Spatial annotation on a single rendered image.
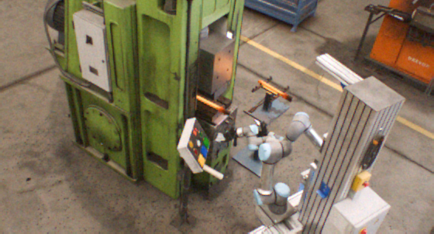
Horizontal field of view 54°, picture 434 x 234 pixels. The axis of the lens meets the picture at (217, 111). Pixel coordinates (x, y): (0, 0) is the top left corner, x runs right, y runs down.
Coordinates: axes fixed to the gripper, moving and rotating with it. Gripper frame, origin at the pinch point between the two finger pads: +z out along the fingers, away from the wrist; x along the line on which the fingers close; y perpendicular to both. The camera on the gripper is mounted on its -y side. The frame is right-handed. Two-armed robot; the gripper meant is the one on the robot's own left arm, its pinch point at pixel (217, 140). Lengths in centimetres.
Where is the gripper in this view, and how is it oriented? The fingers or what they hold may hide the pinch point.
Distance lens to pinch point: 342.5
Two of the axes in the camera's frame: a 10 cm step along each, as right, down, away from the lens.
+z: -8.9, 2.3, 3.9
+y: -4.2, -7.4, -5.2
